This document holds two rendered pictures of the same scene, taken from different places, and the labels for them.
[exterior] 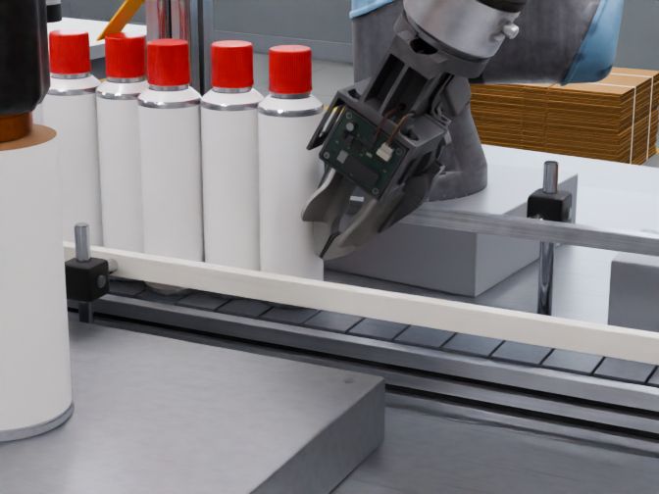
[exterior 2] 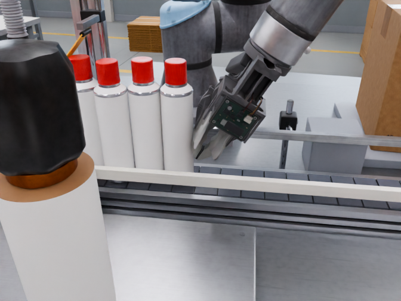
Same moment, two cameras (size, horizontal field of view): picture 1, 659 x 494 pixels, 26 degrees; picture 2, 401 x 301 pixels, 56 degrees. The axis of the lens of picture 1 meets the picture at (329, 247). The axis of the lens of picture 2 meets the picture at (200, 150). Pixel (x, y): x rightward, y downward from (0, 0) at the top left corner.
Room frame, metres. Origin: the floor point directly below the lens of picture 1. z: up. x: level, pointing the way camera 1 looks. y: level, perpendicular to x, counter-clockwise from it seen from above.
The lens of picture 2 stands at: (0.55, 0.17, 1.25)
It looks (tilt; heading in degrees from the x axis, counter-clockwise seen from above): 30 degrees down; 342
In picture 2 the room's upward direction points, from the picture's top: straight up
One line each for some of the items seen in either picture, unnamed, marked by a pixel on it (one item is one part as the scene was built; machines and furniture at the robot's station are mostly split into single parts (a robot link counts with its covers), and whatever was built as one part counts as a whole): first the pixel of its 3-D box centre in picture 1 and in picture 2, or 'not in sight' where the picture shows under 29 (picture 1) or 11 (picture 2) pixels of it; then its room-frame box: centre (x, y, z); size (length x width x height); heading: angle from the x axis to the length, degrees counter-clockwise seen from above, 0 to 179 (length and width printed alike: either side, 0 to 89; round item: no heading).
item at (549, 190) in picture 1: (539, 269); (286, 147); (1.07, -0.17, 0.91); 0.07 x 0.03 x 0.17; 154
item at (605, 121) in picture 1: (556, 116); (159, 33); (5.25, -0.85, 0.16); 0.64 x 0.53 x 0.31; 62
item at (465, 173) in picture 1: (412, 136); (188, 76); (1.42, -0.08, 0.94); 0.15 x 0.15 x 0.10
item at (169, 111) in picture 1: (172, 167); (114, 122); (1.13, 0.13, 0.98); 0.05 x 0.05 x 0.20
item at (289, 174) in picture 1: (290, 176); (177, 122); (1.10, 0.03, 0.98); 0.05 x 0.05 x 0.20
